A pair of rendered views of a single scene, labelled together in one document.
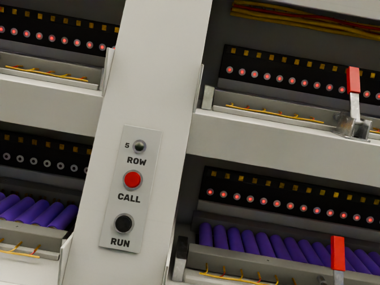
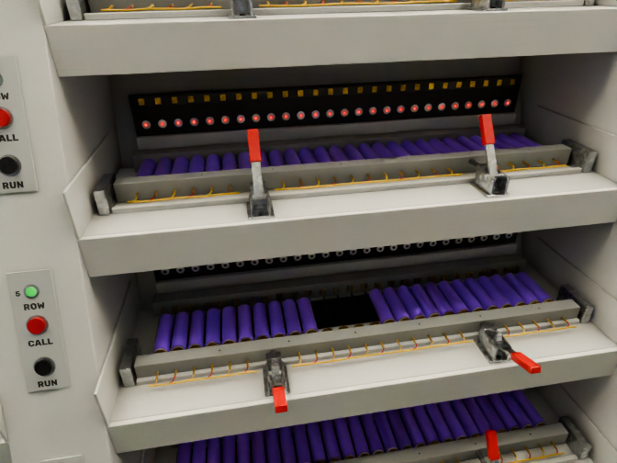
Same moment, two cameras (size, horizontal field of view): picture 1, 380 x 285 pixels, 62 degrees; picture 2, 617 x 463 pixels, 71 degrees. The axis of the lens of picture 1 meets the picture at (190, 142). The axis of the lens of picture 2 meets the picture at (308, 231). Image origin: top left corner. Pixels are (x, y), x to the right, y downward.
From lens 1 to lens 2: 57 cm
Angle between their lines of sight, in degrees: 19
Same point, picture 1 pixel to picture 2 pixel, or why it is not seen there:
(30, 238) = (555, 314)
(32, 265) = (572, 333)
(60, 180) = (485, 250)
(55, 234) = (572, 305)
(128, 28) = not seen: outside the picture
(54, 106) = (585, 207)
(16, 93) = (555, 204)
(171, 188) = not seen: outside the picture
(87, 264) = not seen: outside the picture
